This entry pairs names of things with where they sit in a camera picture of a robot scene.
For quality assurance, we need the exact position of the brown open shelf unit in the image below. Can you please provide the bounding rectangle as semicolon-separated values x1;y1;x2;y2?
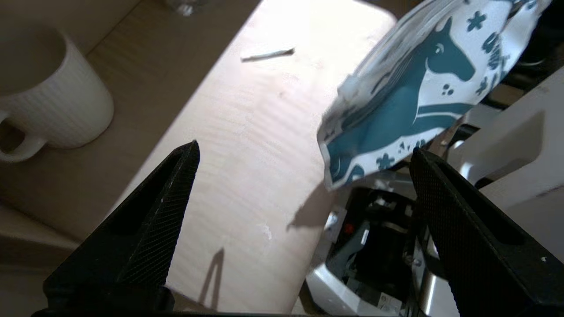
0;0;265;269

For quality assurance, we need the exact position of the blue horse print bag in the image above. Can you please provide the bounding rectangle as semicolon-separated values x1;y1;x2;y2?
316;0;552;191

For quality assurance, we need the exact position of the white robot base chassis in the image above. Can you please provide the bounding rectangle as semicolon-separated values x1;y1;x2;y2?
305;66;564;317

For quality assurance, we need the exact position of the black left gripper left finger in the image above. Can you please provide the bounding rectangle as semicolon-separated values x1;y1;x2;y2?
32;140;201;317

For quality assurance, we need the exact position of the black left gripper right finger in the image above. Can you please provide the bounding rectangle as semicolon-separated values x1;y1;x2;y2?
408;147;564;317

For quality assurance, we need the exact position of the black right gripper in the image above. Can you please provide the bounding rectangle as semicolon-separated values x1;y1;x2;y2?
506;0;564;85

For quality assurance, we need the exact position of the white ribbed mug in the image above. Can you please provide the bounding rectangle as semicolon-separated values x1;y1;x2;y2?
0;26;115;163

